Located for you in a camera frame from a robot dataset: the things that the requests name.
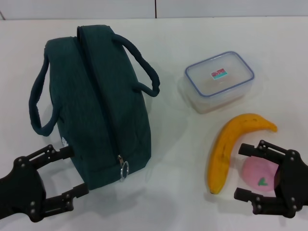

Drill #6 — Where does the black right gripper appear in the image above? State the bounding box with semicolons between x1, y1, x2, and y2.
233;139;308;217

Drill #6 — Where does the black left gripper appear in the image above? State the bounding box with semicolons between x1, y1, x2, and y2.
0;143;90;223

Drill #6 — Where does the pink peach toy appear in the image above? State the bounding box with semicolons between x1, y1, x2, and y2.
242;157;280;192

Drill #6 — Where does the yellow banana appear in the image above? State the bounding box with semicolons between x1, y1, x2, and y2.
207;112;278;195

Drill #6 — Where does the dark teal insulated lunch bag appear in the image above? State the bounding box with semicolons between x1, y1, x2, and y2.
28;25;161;191

